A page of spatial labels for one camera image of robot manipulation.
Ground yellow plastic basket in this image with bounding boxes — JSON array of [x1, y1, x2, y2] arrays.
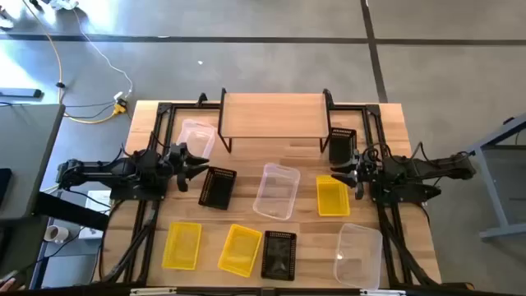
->
[[217, 224, 263, 278], [316, 175, 352, 218], [161, 222, 203, 271]]

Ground yellow floor cable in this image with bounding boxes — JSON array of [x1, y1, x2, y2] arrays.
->
[[20, 0, 124, 125]]

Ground black aluminium frame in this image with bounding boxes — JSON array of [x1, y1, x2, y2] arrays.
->
[[92, 100, 473, 296]]

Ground person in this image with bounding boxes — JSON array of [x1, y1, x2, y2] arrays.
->
[[0, 7, 14, 30]]

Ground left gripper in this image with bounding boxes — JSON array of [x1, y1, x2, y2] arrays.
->
[[166, 142, 210, 192]]

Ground person's hand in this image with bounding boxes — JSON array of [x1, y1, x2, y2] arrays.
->
[[0, 277, 26, 292]]

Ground white plastic strip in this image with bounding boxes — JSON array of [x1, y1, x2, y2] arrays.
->
[[130, 288, 178, 295], [360, 289, 407, 296]]

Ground wooden shelf black legs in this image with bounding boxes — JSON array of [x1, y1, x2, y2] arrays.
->
[[217, 87, 335, 154]]

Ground clear plastic basket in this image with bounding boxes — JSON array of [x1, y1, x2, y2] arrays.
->
[[251, 162, 302, 221], [332, 223, 384, 291], [175, 118, 217, 160]]

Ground black flat bar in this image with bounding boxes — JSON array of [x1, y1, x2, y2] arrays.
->
[[0, 87, 44, 99]]

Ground black plastic basket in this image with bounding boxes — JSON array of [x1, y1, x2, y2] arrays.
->
[[261, 230, 298, 282], [198, 166, 238, 211], [328, 127, 358, 165]]

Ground grey desk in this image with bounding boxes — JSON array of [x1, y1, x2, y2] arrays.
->
[[0, 103, 66, 223]]

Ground white floor cable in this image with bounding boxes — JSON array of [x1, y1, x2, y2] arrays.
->
[[72, 7, 135, 99]]

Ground blue-grey metal table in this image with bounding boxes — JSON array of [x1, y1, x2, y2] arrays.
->
[[468, 113, 526, 242]]

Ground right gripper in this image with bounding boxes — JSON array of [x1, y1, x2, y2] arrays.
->
[[330, 148, 377, 201]]

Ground white mug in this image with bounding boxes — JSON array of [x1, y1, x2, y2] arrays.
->
[[43, 224, 70, 243]]

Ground black desk beam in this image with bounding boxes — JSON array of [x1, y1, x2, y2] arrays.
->
[[32, 191, 111, 232]]

